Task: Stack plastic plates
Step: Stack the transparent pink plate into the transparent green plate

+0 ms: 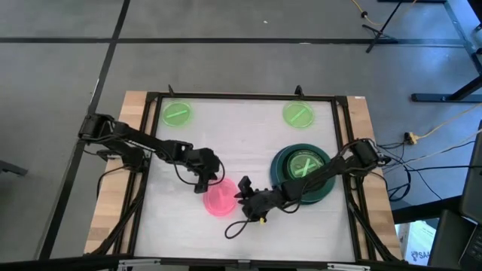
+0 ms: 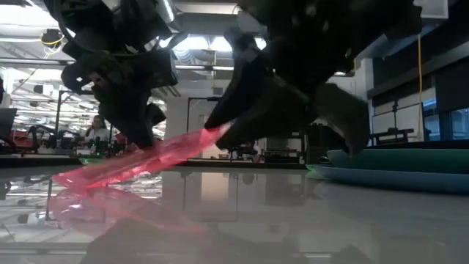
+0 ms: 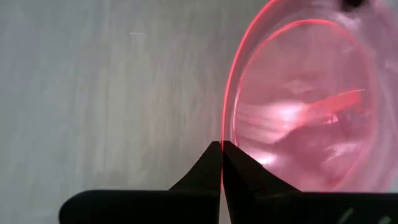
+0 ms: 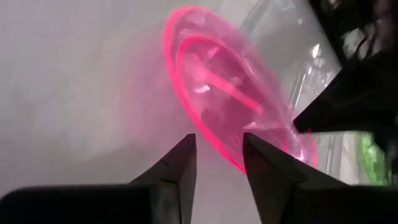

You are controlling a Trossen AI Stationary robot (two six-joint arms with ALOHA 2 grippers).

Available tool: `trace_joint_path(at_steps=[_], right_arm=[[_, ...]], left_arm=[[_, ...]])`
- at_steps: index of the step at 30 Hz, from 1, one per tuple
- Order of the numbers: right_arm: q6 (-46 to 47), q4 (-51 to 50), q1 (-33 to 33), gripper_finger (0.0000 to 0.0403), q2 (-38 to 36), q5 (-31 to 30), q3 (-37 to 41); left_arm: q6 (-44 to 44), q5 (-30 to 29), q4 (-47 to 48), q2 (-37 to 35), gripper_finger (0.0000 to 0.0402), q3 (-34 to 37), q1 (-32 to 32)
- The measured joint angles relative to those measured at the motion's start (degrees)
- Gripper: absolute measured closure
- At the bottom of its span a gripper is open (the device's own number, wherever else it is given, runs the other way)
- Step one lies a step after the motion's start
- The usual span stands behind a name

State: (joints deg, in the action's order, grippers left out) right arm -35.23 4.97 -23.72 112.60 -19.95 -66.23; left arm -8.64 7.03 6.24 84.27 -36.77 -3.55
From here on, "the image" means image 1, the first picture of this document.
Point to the green plate with cross mark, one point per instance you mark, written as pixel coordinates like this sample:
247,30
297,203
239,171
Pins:
301,162

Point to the white table cover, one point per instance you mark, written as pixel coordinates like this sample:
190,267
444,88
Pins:
244,143

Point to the black computer case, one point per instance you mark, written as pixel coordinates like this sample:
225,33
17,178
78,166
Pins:
459,233

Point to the pink plastic plate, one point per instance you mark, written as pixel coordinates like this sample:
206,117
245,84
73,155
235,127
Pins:
220,201

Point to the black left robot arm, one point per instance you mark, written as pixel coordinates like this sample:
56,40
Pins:
135,137

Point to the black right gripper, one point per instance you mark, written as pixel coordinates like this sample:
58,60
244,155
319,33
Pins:
263,201

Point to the white printed box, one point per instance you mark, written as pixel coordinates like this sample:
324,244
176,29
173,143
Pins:
418,244

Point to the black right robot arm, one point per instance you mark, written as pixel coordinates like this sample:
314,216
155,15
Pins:
339,163

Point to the black tripod stand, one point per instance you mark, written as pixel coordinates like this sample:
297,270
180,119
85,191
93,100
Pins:
378,34

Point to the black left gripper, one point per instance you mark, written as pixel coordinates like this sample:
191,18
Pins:
203,162

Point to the dark teal large plate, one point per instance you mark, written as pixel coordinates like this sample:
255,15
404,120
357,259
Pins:
280,165

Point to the green plate with single stripe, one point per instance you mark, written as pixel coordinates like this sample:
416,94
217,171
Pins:
177,113
298,114

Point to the black desk leg frame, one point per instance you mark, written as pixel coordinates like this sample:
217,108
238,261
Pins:
461,37

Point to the black aluminium table frame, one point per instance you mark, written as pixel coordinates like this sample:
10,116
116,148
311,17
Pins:
339,124

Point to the grey furniture foot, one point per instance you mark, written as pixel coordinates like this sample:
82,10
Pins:
13,168

